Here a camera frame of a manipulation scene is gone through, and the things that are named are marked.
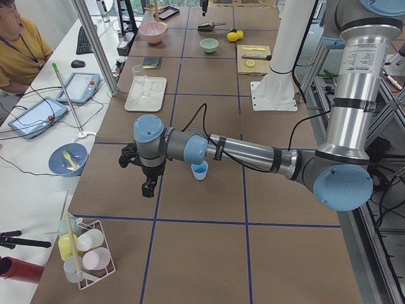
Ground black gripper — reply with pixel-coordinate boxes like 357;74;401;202
118;142;166;198

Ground light green ceramic bowl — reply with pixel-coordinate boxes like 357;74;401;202
200;38;219;54

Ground light blue plastic cup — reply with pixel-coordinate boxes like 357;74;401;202
190;160;209;181

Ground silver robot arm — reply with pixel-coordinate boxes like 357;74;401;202
118;1;404;212

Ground clear ice cubes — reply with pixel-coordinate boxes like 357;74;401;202
144;24;164;35

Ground pink bowl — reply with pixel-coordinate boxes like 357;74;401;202
139;22;168;44

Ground blue plastic bowl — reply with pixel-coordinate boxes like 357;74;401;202
48;142;88;177

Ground metal tray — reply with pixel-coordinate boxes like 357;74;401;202
158;6;180;22

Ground yellow lemon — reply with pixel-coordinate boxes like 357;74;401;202
237;30;244;40
227;32;239;42

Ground yellow plastic knife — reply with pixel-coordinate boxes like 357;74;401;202
241;47;266;51

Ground lemon slice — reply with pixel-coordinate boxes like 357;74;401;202
246;60;256;68

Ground wooden cutting board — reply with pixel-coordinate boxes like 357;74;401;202
237;45;271;75

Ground white cup in rack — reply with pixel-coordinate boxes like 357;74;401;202
76;229;104;251

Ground grey folded cloth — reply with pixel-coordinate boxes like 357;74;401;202
142;56;162;69

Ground green cup in rack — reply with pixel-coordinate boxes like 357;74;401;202
57;215;82;238

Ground yellow sponge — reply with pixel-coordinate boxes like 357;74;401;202
142;64;158;70

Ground pink cup in rack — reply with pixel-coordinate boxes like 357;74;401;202
82;247;111;270

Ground yellow plastic fork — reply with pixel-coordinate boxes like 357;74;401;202
63;151;78;170

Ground cream bear tray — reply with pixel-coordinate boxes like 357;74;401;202
124;77;167;112

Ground clear wine glass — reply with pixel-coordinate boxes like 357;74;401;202
132;65;149;99

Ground yellow cup in rack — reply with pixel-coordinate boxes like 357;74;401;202
58;233;73;261

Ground clear cup in rack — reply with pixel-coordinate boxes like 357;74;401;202
63;256;84;283

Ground blue teach pendant far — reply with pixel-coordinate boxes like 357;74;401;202
64;72;101;105

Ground blue teach pendant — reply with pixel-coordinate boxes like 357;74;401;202
8;97;68;139
64;72;101;105

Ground blue teach pendant near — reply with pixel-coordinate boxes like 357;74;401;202
8;97;68;139

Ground black keyboard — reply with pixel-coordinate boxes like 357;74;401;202
76;27;93;55

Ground black computer mouse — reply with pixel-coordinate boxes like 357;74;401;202
71;60;86;68

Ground green tipped metal rod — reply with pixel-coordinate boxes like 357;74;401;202
52;63;84;138

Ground black tripod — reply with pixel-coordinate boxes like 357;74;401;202
1;230;52;250

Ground red bottle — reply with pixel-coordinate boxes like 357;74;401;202
1;256;44;284

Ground person in yellow shirt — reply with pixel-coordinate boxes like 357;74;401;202
1;1;53;94

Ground black handled knife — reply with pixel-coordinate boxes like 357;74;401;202
242;54;272;61

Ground white wire dish rack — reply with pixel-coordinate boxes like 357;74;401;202
57;213;116;290

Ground wooden rack handle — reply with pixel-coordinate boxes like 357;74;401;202
65;212;84;278

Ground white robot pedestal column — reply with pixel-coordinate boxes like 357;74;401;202
251;0;318;111

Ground aluminium frame post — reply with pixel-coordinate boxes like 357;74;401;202
72;0;118;96

